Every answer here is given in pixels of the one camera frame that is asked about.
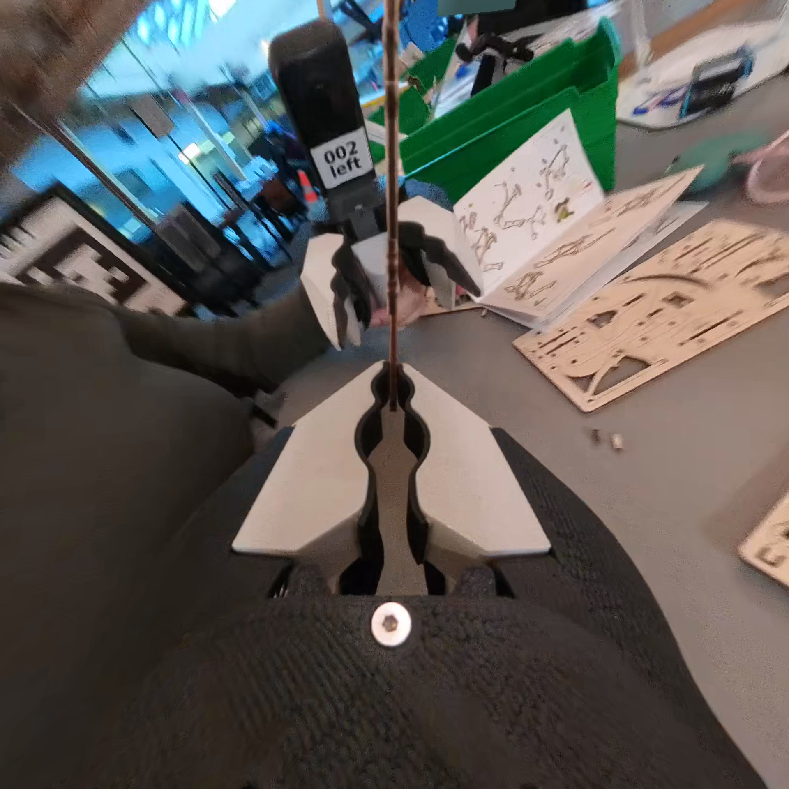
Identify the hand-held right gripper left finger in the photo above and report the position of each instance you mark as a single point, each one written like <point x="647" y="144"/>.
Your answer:
<point x="308" y="493"/>

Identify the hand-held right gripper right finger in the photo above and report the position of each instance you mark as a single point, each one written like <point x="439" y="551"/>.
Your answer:
<point x="474" y="493"/>

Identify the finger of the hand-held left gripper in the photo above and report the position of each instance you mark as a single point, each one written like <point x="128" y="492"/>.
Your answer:
<point x="428" y="212"/>
<point x="317" y="277"/>

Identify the thin wooden parts sheet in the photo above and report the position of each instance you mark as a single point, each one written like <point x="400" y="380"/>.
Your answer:
<point x="392" y="185"/>

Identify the white instruction booklet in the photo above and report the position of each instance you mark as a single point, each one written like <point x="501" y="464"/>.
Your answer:
<point x="524" y="203"/>

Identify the person's left forearm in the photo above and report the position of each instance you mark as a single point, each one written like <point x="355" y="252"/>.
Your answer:
<point x="123" y="400"/>

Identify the large wooden parts sheet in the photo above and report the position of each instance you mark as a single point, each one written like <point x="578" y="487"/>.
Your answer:
<point x="709" y="271"/>

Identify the wooden parts sheet with wheel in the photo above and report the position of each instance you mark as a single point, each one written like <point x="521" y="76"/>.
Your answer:
<point x="770" y="530"/>

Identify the person's left hand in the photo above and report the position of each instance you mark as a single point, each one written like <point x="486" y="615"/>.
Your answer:
<point x="410" y="302"/>

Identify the orange traffic cone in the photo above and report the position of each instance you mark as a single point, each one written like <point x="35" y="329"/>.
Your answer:
<point x="306" y="188"/>

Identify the black mesh chair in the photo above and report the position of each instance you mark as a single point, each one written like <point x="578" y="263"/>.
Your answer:
<point x="216" y="259"/>

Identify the green plastic bin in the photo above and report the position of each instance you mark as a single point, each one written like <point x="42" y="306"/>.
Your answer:
<point x="524" y="117"/>

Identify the black and white tag board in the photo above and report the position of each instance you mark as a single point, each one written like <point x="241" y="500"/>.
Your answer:
<point x="92" y="265"/>

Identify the green earbuds case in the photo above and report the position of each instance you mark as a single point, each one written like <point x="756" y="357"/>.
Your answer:
<point x="715" y="163"/>

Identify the small black battery device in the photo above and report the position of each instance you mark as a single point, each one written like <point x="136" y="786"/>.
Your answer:
<point x="715" y="86"/>

